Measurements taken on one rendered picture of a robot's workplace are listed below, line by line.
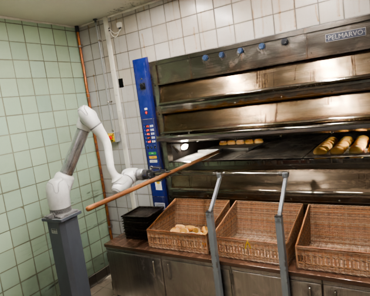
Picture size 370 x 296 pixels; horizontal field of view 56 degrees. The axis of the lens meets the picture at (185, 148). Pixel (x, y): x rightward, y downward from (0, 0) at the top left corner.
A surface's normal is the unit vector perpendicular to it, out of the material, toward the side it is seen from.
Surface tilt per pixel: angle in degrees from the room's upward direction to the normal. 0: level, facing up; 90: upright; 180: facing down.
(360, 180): 70
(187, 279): 90
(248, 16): 90
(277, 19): 90
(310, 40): 90
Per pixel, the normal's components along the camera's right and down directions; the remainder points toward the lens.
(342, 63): -0.53, -0.20
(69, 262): 0.29, 0.08
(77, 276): 0.88, -0.06
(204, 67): -0.52, 0.18
